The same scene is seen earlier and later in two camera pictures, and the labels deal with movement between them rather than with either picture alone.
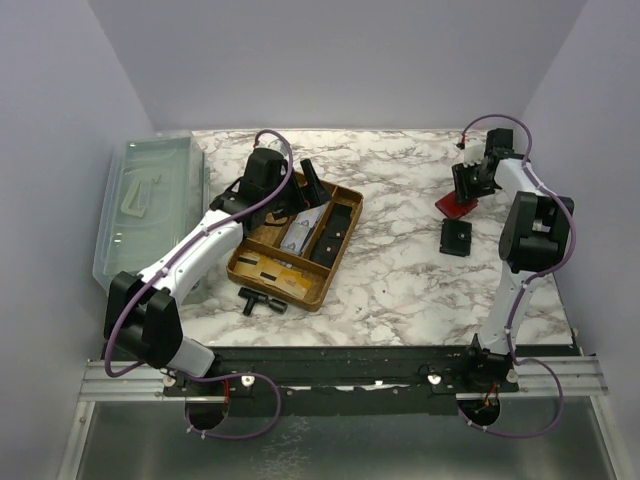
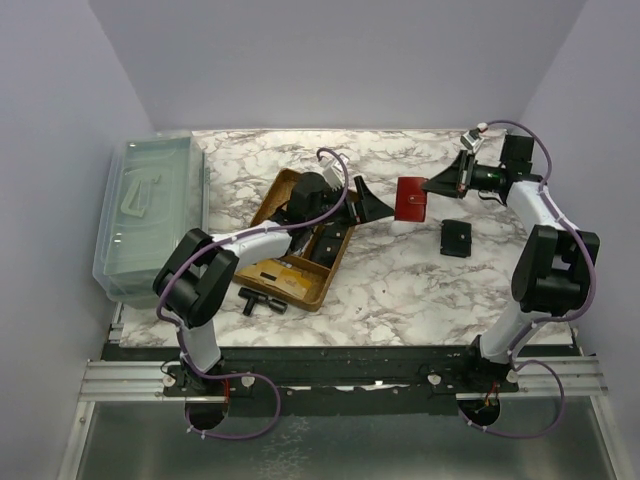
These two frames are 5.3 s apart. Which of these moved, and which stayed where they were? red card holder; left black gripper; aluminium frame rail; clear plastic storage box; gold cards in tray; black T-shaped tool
Moved: red card holder; left black gripper
Stayed: aluminium frame rail; gold cards in tray; clear plastic storage box; black T-shaped tool
